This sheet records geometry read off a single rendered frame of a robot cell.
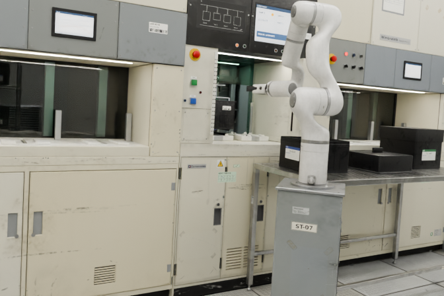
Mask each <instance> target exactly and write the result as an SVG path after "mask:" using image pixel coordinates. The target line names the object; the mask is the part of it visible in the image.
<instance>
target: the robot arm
mask: <svg viewBox="0 0 444 296"><path fill-rule="evenodd" d="M341 21H342V14H341V12H340V10H339V8H337V7H336V6H334V5H330V4H326V3H317V2H312V1H297V2H295V3H294V4H293V6H292V8H291V21H290V24H289V29H288V32H287V38H286V41H285V46H284V49H283V55H282V58H281V63H282V65H283V66H284V67H287V68H290V69H291V70H292V77H291V80H290V81H270V82H269V83H267V84H261V85H252V86H246V91H247V92H252V93H253V94H267V95H268V96H270V97H290V98H289V105H290V108H291V111H292V112H293V114H294V115H295V117H296V118H297V120H298V121H299V123H300V126H301V152H300V163H299V179H295V180H291V181H290V184H291V185H294V186H298V187H301V188H310V189H319V190H327V189H333V188H334V186H335V185H334V184H333V183H330V182H328V181H327V180H326V179H327V170H328V152H329V141H330V132H329V130H328V129H327V128H326V127H324V126H322V125H320V124H318V123H317V122H316V121H315V119H314V116H335V115H337V114H338V113H339V112H340V111H341V110H342V107H343V104H344V99H343V96H342V92H341V90H340V88H339V86H338V84H337V82H336V80H335V78H334V76H333V74H332V72H331V69H330V62H329V43H330V39H331V37H332V35H333V33H334V32H335V31H336V30H337V29H338V27H339V26H340V24H341ZM309 25H311V26H317V27H318V32H317V33H316V34H315V35H314V36H313V37H312V38H310V39H309V41H308V42H307V45H306V63H307V69H308V70H309V73H310V74H311V75H312V76H313V77H314V78H315V79H316V80H317V82H318V83H319V85H320V88H316V87H303V82H304V78H305V72H304V69H303V68H302V66H301V64H300V63H299V60H300V57H301V52H302V49H303V45H304V42H305V38H306V35H307V30H308V27H309Z"/></svg>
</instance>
